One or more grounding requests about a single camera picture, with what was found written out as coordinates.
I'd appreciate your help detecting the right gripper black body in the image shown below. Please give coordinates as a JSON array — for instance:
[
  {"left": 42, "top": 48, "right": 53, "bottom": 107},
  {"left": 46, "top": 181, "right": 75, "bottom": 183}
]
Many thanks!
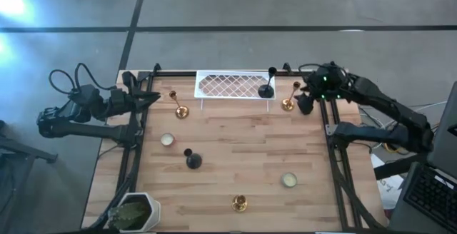
[{"left": 298, "top": 73, "right": 353, "bottom": 116}]

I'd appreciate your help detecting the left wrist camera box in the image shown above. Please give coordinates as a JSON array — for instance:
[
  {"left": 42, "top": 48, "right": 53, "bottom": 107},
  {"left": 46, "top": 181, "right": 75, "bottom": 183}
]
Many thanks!
[{"left": 106, "top": 87, "right": 126, "bottom": 109}]

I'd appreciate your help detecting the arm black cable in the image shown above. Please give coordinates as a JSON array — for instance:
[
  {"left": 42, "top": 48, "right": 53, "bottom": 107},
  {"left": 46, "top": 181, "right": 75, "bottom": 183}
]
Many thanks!
[
  {"left": 298, "top": 61, "right": 322, "bottom": 72},
  {"left": 48, "top": 61, "right": 119, "bottom": 96}
]

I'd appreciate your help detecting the black metal stand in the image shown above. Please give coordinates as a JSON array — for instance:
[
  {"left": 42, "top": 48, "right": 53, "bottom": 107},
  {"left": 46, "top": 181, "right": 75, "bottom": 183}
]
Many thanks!
[{"left": 0, "top": 119, "right": 59, "bottom": 234}]

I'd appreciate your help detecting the white hexagonal planter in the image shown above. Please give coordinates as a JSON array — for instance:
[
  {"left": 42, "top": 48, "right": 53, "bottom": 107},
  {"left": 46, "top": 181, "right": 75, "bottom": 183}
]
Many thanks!
[{"left": 116, "top": 192, "right": 161, "bottom": 233}]

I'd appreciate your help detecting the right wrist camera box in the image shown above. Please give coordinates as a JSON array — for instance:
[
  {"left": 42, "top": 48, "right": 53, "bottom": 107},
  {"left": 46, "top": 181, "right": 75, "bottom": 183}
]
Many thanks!
[{"left": 313, "top": 64, "right": 348, "bottom": 89}]

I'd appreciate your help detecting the black aluminium table frame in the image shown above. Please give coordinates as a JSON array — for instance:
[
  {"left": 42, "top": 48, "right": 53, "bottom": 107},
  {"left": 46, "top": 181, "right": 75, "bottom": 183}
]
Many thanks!
[{"left": 116, "top": 62, "right": 379, "bottom": 232}]

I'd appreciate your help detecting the white paper sheet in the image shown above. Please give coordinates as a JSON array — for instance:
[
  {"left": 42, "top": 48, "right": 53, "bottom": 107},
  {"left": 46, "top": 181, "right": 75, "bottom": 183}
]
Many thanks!
[{"left": 369, "top": 153, "right": 406, "bottom": 210}]

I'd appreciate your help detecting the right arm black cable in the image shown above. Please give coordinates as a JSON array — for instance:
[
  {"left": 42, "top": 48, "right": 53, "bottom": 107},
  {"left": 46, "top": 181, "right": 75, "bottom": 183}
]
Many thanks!
[{"left": 298, "top": 61, "right": 322, "bottom": 72}]

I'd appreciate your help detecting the black desk leg bar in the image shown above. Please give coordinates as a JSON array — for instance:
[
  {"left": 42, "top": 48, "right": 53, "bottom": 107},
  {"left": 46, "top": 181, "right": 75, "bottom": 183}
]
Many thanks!
[{"left": 373, "top": 153, "right": 431, "bottom": 180}]

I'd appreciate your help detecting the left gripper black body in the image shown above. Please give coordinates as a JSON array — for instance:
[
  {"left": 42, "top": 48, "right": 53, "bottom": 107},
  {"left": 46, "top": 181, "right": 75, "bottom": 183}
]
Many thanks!
[{"left": 121, "top": 70, "right": 148, "bottom": 121}]

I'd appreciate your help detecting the white wire mesh rack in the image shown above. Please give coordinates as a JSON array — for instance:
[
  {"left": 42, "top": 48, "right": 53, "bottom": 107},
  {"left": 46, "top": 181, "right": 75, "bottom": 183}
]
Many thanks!
[{"left": 194, "top": 70, "right": 277, "bottom": 113}]

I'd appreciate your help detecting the white floor cable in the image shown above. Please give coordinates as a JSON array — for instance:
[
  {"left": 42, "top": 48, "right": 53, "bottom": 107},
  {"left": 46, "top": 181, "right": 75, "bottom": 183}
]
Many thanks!
[{"left": 356, "top": 100, "right": 448, "bottom": 128}]

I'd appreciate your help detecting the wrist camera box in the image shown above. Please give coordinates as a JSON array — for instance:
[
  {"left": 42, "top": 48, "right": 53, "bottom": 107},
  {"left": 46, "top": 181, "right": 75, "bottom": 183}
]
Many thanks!
[
  {"left": 313, "top": 64, "right": 348, "bottom": 89},
  {"left": 106, "top": 87, "right": 126, "bottom": 109}
]

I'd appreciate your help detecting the gold candlestick holder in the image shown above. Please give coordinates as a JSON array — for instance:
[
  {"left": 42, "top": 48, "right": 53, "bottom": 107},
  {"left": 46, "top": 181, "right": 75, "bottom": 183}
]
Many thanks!
[
  {"left": 169, "top": 90, "right": 190, "bottom": 120},
  {"left": 281, "top": 81, "right": 301, "bottom": 113},
  {"left": 231, "top": 195, "right": 248, "bottom": 213}
]

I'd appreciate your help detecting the grey laptop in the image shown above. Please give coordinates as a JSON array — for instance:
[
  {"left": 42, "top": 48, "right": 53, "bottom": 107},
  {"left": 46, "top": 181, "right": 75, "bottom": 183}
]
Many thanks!
[{"left": 387, "top": 80, "right": 457, "bottom": 234}]

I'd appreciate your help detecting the small candle tin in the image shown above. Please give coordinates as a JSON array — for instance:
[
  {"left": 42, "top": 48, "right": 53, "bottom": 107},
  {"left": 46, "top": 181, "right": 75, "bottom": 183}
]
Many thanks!
[{"left": 281, "top": 172, "right": 298, "bottom": 188}]

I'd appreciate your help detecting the black candlestick holder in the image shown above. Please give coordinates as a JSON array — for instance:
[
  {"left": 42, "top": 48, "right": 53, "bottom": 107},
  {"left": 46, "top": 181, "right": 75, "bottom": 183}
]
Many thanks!
[
  {"left": 257, "top": 66, "right": 278, "bottom": 99},
  {"left": 183, "top": 148, "right": 203, "bottom": 170}
]

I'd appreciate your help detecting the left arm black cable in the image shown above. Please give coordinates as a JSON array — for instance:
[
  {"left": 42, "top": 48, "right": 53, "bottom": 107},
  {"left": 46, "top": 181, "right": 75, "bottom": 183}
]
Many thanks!
[{"left": 48, "top": 61, "right": 119, "bottom": 96}]

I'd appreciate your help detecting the green potted plant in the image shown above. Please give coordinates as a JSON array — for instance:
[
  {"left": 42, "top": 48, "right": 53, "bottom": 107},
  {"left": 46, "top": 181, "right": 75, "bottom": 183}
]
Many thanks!
[{"left": 106, "top": 201, "right": 149, "bottom": 231}]

